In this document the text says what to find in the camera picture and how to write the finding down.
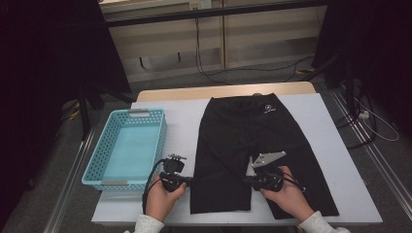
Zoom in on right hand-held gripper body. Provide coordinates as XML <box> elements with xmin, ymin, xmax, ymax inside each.
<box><xmin>251</xmin><ymin>150</ymin><xmax>288</xmax><ymax>193</ymax></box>

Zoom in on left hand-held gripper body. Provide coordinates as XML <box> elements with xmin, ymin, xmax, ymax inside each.
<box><xmin>159</xmin><ymin>153</ymin><xmax>192</xmax><ymax>193</ymax></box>

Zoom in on black shorts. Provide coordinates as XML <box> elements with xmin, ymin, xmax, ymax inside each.
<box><xmin>189</xmin><ymin>92</ymin><xmax>340</xmax><ymax>220</ymax></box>

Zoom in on light blue plastic basket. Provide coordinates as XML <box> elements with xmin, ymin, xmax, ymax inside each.
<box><xmin>81</xmin><ymin>108</ymin><xmax>168</xmax><ymax>192</ymax></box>

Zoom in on person's right hand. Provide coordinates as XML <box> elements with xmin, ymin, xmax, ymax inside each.
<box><xmin>259</xmin><ymin>165</ymin><xmax>315</xmax><ymax>222</ymax></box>

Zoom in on person's left hand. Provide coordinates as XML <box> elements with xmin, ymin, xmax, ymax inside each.
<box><xmin>145</xmin><ymin>174</ymin><xmax>189</xmax><ymax>223</ymax></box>

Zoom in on white table cover sheet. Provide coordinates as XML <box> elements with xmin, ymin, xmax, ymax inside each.
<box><xmin>91</xmin><ymin>92</ymin><xmax>384</xmax><ymax>226</ymax></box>

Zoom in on wooden table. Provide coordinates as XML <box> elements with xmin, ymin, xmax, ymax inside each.
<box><xmin>135</xmin><ymin>81</ymin><xmax>317</xmax><ymax>103</ymax></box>

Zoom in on black metal stand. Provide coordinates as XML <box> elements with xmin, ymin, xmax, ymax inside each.
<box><xmin>299</xmin><ymin>52</ymin><xmax>358</xmax><ymax>115</ymax></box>
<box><xmin>77</xmin><ymin>82</ymin><xmax>137</xmax><ymax>140</ymax></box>

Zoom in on beige wooden cabinet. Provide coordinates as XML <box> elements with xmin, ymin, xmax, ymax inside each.
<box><xmin>100</xmin><ymin>0</ymin><xmax>328</xmax><ymax>83</ymax></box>

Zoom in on black metal bar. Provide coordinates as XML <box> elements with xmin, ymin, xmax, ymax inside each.
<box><xmin>105</xmin><ymin>0</ymin><xmax>328</xmax><ymax>28</ymax></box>

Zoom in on black curtain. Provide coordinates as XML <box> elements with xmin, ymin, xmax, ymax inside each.
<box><xmin>312</xmin><ymin>0</ymin><xmax>412</xmax><ymax>134</ymax></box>
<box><xmin>0</xmin><ymin>0</ymin><xmax>132</xmax><ymax>224</ymax></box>

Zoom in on right hand-held gripper black cable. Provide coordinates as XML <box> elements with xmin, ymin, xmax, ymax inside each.
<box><xmin>281</xmin><ymin>171</ymin><xmax>307</xmax><ymax>193</ymax></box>

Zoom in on hand-held gripper black cable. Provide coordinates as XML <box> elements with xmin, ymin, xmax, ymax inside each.
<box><xmin>142</xmin><ymin>158</ymin><xmax>168</xmax><ymax>216</ymax></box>
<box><xmin>281</xmin><ymin>171</ymin><xmax>307</xmax><ymax>193</ymax></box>

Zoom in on left hand-held gripper black cable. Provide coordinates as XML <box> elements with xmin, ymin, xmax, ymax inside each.
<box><xmin>142</xmin><ymin>158</ymin><xmax>168</xmax><ymax>216</ymax></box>

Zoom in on aluminium floor rail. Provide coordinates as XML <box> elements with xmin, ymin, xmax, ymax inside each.
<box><xmin>329</xmin><ymin>88</ymin><xmax>412</xmax><ymax>212</ymax></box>
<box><xmin>43</xmin><ymin>125</ymin><xmax>96</xmax><ymax>233</ymax></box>

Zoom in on black floor cable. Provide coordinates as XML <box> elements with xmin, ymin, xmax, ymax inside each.
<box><xmin>334</xmin><ymin>93</ymin><xmax>378</xmax><ymax>150</ymax></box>

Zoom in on black wall cable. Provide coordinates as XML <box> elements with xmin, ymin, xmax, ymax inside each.
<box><xmin>193</xmin><ymin>17</ymin><xmax>315</xmax><ymax>85</ymax></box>

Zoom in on white cable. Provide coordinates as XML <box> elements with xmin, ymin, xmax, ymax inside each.
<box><xmin>354</xmin><ymin>96</ymin><xmax>400</xmax><ymax>143</ymax></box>

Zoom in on white wall socket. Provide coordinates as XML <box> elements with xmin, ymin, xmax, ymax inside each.
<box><xmin>189</xmin><ymin>0</ymin><xmax>213</xmax><ymax>10</ymax></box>

